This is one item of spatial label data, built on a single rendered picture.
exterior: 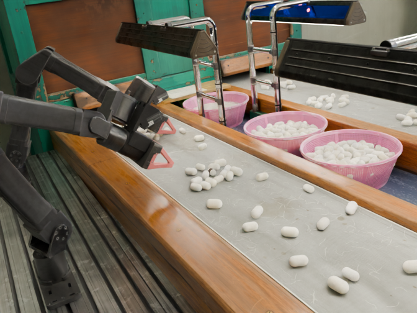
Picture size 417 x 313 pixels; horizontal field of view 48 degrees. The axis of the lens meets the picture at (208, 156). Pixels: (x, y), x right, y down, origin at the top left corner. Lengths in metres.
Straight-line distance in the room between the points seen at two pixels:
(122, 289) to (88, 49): 1.19
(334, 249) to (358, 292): 0.12
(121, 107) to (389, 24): 3.27
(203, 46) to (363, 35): 2.76
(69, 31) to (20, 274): 1.08
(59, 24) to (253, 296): 1.43
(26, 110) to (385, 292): 0.71
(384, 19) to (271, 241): 3.28
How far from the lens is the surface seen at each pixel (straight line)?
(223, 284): 0.81
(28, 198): 0.97
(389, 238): 0.97
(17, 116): 0.93
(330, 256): 0.91
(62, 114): 0.98
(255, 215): 1.02
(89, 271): 1.09
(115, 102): 1.07
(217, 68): 1.55
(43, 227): 1.00
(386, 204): 1.03
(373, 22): 4.00
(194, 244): 0.92
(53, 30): 1.94
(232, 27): 2.25
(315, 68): 0.87
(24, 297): 1.08
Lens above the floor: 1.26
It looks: 22 degrees down
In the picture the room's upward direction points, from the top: 7 degrees counter-clockwise
